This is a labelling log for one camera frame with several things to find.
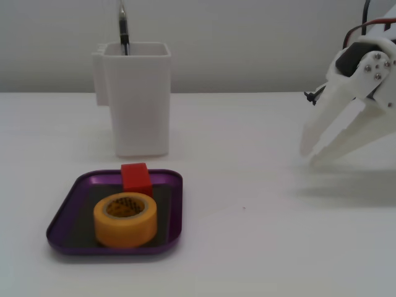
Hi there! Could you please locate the red white servo wire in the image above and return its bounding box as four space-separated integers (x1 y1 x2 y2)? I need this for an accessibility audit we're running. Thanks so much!
342 17 396 49

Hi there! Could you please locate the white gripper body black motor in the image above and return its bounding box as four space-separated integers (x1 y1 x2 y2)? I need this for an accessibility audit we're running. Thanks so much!
326 35 386 101

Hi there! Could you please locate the black ballpoint pen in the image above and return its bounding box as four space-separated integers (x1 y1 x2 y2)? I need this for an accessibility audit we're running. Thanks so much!
118 0 131 56

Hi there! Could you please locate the purple metal tray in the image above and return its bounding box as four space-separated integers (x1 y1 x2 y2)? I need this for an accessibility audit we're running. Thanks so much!
46 168 184 256

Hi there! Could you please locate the black cable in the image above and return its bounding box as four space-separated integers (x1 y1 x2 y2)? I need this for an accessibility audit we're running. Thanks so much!
361 0 372 35

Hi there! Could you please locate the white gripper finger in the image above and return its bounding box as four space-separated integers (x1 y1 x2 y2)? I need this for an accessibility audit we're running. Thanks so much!
309 38 396 170
299 80 358 157

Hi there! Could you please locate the white plastic box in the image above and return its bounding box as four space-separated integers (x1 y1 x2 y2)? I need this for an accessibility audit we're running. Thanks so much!
91 42 172 158

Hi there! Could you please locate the red cube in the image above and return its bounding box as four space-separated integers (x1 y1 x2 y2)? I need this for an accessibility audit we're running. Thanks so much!
120 162 153 197

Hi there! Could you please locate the black zip tie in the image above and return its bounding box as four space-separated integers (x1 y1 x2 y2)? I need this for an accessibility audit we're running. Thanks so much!
303 85 326 106

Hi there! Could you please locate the yellow masking tape roll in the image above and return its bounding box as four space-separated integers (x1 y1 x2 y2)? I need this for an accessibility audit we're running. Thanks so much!
93 191 158 248

